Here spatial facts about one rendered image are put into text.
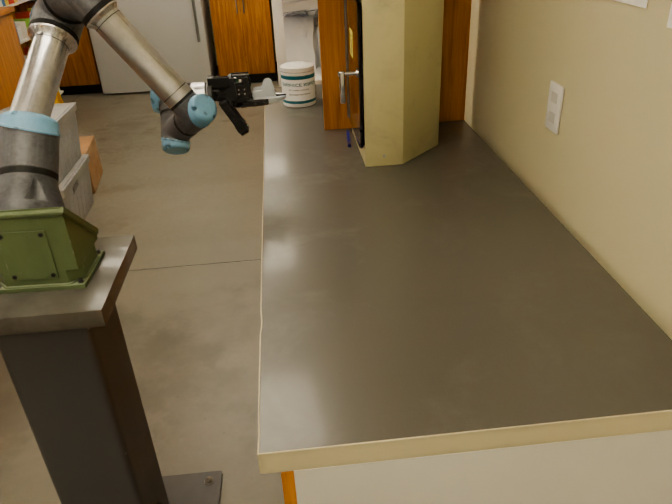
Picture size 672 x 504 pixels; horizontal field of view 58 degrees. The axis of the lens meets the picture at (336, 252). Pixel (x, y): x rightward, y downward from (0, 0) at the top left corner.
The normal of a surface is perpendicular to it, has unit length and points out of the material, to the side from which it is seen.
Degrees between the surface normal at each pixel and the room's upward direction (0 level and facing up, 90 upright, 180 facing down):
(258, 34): 90
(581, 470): 90
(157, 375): 0
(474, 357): 0
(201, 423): 0
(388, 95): 90
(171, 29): 90
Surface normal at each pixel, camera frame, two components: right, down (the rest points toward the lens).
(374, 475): 0.10, 0.49
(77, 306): -0.04, -0.87
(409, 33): 0.77, 0.29
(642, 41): -0.99, 0.08
